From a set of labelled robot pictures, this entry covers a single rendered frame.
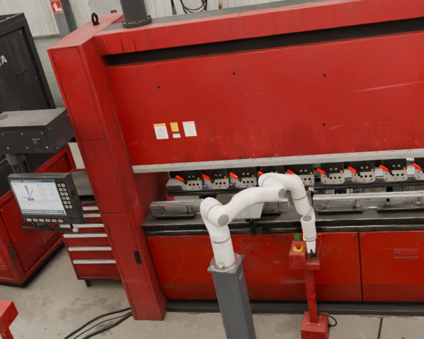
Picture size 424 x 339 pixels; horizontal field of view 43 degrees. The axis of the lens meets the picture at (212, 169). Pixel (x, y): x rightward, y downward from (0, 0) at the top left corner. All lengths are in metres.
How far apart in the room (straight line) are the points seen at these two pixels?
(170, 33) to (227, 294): 1.65
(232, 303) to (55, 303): 2.18
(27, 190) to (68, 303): 1.68
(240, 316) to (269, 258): 0.70
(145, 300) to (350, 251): 1.66
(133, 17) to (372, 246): 2.22
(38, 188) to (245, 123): 1.41
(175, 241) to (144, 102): 1.09
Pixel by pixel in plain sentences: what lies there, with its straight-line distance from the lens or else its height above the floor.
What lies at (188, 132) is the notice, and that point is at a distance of 3.74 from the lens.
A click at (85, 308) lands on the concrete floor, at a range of 4.99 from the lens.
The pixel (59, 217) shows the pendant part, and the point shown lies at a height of 1.29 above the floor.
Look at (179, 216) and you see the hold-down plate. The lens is 4.07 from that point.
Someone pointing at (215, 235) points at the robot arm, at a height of 1.24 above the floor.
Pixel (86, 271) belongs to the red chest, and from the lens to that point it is 5.03.
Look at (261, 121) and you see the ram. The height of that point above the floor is 1.60.
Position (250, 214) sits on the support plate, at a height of 1.00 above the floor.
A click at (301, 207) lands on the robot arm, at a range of 3.42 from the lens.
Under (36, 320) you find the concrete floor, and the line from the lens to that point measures 5.10.
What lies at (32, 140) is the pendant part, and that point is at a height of 1.84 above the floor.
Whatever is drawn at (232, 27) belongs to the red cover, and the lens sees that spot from 3.41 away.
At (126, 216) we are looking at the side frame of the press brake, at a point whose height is 1.02.
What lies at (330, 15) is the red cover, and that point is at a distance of 3.33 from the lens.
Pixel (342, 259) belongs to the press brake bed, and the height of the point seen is 0.53.
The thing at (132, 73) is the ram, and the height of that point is 2.01.
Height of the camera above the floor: 3.02
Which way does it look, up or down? 27 degrees down
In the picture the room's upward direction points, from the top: 11 degrees counter-clockwise
